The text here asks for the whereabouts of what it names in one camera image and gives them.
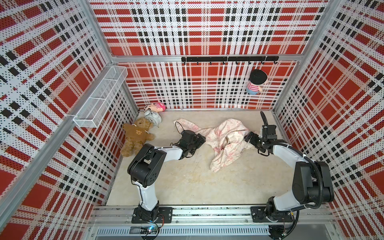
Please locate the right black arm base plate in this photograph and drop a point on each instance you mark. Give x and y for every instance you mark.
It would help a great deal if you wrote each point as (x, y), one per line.
(259, 214)

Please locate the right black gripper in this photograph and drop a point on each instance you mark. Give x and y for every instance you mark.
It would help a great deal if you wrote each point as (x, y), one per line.
(253, 140)

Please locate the white wire mesh basket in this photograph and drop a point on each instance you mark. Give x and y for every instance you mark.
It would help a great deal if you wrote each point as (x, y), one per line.
(94, 109)

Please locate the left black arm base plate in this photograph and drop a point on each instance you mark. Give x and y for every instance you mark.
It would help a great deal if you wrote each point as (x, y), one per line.
(158, 215)

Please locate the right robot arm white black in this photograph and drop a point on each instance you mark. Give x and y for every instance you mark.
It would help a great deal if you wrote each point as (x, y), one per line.
(312, 184)

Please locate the black wall hook rail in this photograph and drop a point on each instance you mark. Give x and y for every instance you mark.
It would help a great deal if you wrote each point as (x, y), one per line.
(229, 59)

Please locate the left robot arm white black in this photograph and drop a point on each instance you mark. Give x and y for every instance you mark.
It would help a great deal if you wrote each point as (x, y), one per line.
(145, 169)

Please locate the pink plush doll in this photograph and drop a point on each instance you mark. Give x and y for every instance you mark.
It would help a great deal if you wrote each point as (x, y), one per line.
(156, 107)

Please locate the brown teddy bear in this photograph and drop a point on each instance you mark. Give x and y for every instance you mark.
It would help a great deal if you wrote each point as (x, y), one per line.
(136, 135)

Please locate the green circuit board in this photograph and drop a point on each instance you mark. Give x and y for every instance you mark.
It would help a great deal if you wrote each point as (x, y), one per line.
(148, 230)

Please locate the black-haired striped doll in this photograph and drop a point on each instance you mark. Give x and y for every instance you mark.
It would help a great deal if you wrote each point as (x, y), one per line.
(256, 80)

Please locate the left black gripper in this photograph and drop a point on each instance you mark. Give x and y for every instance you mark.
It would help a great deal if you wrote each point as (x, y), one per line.
(198, 143)

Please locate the cream pink printed jacket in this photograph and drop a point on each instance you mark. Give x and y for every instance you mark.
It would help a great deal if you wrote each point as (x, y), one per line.
(227, 140)

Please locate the aluminium front rail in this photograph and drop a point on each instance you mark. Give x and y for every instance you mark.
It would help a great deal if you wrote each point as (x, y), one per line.
(218, 222)

